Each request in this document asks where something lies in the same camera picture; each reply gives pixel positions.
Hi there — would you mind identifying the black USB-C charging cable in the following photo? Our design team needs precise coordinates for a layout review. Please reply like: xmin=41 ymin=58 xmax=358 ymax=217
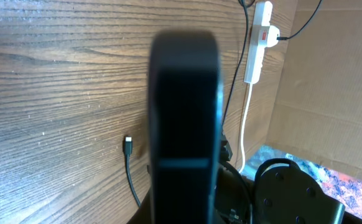
xmin=123 ymin=0 xmax=324 ymax=208

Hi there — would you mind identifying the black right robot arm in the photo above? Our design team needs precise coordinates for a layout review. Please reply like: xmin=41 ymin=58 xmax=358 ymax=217
xmin=208 ymin=135 xmax=362 ymax=223

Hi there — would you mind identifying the white USB charger adapter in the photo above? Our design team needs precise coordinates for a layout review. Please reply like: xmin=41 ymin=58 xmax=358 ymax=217
xmin=262 ymin=26 xmax=280 ymax=48

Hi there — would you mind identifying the white power strip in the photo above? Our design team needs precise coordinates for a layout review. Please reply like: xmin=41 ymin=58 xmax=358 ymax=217
xmin=244 ymin=1 xmax=273 ymax=85

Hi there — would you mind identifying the white power strip cord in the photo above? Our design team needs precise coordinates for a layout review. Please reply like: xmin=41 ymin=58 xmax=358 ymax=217
xmin=238 ymin=82 xmax=254 ymax=174

